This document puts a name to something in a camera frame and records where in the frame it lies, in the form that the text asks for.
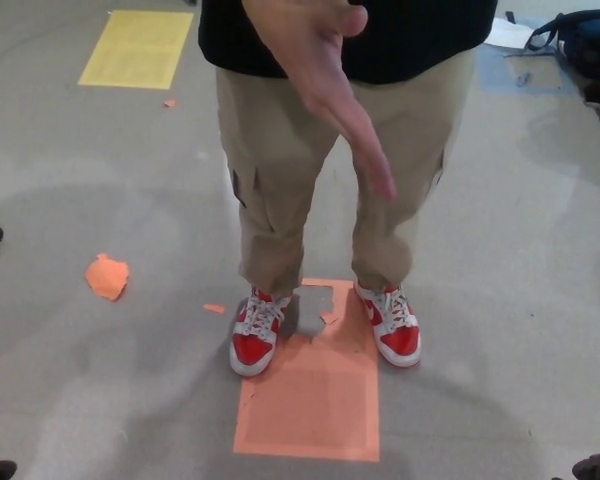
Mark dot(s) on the person's right hand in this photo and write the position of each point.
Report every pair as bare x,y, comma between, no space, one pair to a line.
320,75

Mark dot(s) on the khaki cargo pants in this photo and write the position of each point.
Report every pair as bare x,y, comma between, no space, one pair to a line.
265,150

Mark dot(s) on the black t-shirt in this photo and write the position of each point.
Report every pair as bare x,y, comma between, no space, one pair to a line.
430,40

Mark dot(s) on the tiny orange paper scrap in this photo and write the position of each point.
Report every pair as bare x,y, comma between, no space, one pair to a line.
169,103

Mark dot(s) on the yellow paper floor sheet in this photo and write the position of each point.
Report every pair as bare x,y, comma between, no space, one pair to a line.
136,50

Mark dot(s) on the white paper sheet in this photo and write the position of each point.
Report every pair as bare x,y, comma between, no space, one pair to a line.
507,34

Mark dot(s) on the crumpled orange paper piece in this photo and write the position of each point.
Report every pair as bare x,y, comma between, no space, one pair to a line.
106,277

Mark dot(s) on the blue paper floor sheet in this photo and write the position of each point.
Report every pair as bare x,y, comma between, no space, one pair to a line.
547,75

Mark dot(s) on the red white left sneaker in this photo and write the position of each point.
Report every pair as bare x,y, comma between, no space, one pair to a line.
397,339

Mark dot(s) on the red white sneaker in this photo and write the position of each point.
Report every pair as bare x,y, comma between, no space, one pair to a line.
251,345
397,339

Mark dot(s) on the small orange paper strip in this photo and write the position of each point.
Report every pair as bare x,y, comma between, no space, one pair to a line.
214,308

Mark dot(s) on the blue backpack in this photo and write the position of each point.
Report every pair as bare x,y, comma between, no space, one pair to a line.
592,40

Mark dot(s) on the red white right sneaker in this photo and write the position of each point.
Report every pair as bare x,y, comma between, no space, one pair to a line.
251,345

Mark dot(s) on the orange paper floor sheet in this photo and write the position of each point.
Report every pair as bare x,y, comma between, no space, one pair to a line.
310,410

